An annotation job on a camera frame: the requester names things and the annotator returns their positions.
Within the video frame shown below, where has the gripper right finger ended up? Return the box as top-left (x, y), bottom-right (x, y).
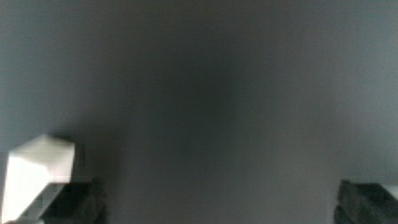
top-left (334, 180), bottom-right (398, 224)

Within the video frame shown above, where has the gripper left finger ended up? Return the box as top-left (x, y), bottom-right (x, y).
top-left (38, 179), bottom-right (110, 224)

